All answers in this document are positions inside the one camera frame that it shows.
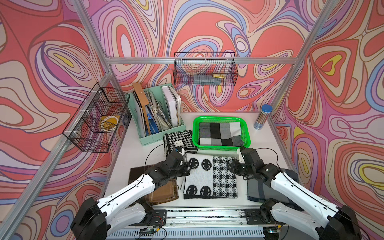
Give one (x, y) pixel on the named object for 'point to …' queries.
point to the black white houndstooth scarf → (183, 139)
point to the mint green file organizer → (155, 111)
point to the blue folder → (153, 127)
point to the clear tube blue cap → (266, 109)
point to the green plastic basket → (245, 133)
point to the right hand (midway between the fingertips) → (228, 171)
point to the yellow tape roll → (109, 123)
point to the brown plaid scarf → (166, 190)
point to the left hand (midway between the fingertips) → (194, 168)
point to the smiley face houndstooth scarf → (209, 178)
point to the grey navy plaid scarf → (258, 191)
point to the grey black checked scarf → (220, 134)
